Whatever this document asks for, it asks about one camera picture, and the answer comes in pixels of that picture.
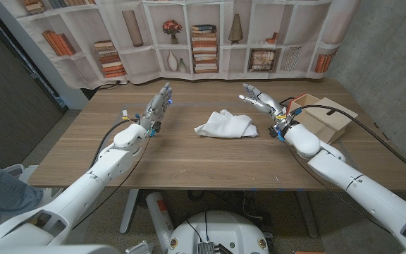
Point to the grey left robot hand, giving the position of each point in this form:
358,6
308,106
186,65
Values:
155,107

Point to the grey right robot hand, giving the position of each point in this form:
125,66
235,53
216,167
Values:
268,102

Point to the white cloth napkin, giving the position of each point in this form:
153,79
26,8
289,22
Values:
226,125

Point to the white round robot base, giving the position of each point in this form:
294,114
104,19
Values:
220,229

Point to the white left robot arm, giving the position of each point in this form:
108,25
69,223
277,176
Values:
83,190

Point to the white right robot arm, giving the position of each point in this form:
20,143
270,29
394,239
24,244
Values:
365,190

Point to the wooden drawer with red front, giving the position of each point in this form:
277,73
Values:
303,100

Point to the light wooden drawer box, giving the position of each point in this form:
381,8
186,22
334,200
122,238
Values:
315,123

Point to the printed bookshelf backdrop cloth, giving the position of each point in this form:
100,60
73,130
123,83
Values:
136,67

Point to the white table leg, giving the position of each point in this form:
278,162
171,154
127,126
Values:
129,211
307,215

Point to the white cylinder with orange label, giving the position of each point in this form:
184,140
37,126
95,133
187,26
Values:
159,218

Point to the dark grey partition panel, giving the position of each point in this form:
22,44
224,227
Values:
9,106

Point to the grey finned electronics module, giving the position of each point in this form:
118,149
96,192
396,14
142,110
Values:
206,248

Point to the white chair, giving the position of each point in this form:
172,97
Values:
14,169

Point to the person in blue jeans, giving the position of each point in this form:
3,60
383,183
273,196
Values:
2,194

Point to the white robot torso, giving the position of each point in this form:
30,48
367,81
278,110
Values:
48,249

